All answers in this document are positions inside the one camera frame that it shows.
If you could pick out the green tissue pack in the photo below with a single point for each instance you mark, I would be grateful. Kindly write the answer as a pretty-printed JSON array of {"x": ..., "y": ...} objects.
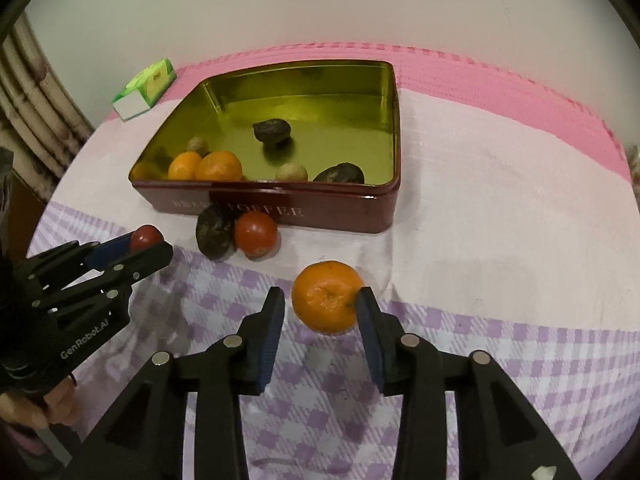
[{"x": 150, "y": 85}]

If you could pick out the person's left hand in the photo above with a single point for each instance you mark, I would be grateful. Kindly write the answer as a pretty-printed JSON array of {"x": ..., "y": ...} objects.
[{"x": 25, "y": 410}]

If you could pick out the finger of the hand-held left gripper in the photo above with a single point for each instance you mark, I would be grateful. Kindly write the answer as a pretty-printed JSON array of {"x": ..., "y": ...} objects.
[
  {"x": 107, "y": 252},
  {"x": 145, "y": 261}
]

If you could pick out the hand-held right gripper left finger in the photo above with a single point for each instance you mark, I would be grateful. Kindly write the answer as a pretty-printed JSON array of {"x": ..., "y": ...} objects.
[{"x": 270, "y": 345}]

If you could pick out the floral patterned object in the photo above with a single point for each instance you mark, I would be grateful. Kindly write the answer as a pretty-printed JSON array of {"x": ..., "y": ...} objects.
[{"x": 634, "y": 165}]

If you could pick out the dark red tin box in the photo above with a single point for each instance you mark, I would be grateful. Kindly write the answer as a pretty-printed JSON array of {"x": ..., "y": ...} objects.
[{"x": 340, "y": 210}]

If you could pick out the medium orange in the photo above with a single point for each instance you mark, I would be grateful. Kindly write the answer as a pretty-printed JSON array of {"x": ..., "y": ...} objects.
[{"x": 218, "y": 166}]

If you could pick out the beige patterned curtain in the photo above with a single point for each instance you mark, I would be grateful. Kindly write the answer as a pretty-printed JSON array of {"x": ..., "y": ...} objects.
[{"x": 35, "y": 100}]

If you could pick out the large red tomato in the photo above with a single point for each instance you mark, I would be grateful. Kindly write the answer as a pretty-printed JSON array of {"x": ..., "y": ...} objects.
[{"x": 256, "y": 234}]

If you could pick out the large orange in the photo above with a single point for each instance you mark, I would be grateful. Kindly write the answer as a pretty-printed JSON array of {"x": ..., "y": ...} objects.
[{"x": 325, "y": 296}]

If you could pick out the small red tomato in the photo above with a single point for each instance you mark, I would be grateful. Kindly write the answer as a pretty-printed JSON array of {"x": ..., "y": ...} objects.
[{"x": 146, "y": 236}]

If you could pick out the tan round longan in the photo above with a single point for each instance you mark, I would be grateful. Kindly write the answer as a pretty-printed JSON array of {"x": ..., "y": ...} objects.
[
  {"x": 291, "y": 172},
  {"x": 197, "y": 145}
]

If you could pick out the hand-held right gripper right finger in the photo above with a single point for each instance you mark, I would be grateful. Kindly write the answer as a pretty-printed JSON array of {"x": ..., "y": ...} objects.
[{"x": 369, "y": 345}]

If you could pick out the pink and purple plaid cloth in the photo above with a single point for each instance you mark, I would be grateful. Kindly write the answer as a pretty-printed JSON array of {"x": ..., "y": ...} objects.
[{"x": 500, "y": 210}]

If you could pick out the dark brown water chestnut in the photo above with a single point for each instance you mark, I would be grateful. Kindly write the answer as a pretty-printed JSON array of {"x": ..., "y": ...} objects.
[
  {"x": 215, "y": 232},
  {"x": 271, "y": 131},
  {"x": 340, "y": 174}
]

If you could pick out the small orange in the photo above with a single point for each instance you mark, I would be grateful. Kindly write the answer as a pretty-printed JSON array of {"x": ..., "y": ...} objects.
[{"x": 183, "y": 168}]

